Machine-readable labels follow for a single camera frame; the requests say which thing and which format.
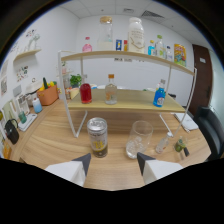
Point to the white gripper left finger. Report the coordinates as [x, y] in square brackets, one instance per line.
[71, 170]

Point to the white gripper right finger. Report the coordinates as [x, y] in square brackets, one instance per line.
[156, 168]

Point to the plastic cup with lime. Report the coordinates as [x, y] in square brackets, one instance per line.
[180, 146]

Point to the silver black soda water can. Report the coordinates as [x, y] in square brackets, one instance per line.
[97, 138]

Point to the white scale with green cup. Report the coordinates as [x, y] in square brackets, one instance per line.
[26, 121]

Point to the clear glass with ice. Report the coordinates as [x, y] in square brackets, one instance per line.
[138, 141]

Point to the white notebook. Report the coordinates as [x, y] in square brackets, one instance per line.
[186, 121]

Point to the black chair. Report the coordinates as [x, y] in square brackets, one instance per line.
[210, 131]

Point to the black kettle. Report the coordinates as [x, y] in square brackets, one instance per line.
[11, 133]

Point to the blue liquid bottle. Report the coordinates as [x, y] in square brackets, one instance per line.
[159, 97]

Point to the white-framed wooden two-tier rack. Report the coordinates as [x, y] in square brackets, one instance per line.
[123, 105]

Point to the white bottle with blue base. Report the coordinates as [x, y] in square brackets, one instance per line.
[37, 106]

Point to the orange basket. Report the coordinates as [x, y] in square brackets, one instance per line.
[48, 96]

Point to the red liquid bottle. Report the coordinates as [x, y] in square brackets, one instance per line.
[85, 93]

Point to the clear bottle with orange cap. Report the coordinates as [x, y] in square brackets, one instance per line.
[111, 93]

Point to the green potted plant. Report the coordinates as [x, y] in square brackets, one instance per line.
[75, 80]

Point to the brown door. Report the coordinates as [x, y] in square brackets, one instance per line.
[201, 78]

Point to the small clear bottle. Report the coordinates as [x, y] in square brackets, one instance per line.
[169, 55]

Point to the yellow printed can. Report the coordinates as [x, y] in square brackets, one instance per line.
[180, 55]

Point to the small light blue bottle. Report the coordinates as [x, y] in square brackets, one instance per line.
[151, 50]

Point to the clear bottle with green cap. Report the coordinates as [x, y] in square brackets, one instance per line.
[160, 49]

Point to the small pink bottle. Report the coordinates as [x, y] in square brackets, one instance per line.
[87, 47]

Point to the large white plastic bottle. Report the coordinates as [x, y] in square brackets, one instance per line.
[136, 36]

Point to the glass jar with cork lid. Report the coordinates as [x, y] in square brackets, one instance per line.
[105, 36]

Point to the ceiling air vent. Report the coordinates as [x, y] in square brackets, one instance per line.
[151, 14]

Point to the wooden wall shelf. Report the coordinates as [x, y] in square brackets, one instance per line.
[26, 54]

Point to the blue yellow wall poster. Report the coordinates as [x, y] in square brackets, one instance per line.
[118, 45]

